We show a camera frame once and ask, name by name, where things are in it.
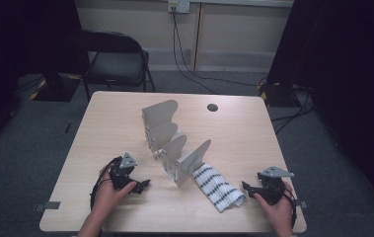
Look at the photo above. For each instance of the grey tape strip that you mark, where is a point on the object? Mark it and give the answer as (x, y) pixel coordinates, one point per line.
(48, 206)
(303, 204)

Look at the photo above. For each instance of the person's right hand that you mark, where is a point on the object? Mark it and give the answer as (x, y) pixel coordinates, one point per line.
(281, 212)

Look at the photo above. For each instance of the dark curtain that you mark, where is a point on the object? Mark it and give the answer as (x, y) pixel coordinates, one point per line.
(349, 82)

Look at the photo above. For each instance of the black folding chair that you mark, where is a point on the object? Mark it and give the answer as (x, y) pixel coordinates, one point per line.
(115, 65)

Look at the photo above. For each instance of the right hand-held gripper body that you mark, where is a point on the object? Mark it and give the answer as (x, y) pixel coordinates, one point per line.
(271, 187)

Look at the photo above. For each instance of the white expandable divider rack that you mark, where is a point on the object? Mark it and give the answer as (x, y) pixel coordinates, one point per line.
(174, 151)

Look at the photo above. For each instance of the person's left hand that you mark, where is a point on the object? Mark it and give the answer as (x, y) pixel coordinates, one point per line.
(109, 197)

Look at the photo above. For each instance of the white cloth with black pattern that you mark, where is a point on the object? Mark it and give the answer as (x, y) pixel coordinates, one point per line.
(217, 187)

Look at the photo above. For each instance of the black stand base with striped tape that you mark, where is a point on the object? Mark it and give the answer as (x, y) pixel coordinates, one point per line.
(56, 89)

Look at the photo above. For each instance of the white wall socket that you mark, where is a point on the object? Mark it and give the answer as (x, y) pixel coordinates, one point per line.
(179, 6)

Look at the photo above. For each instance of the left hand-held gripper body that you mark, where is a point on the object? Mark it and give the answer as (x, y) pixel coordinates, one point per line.
(122, 171)

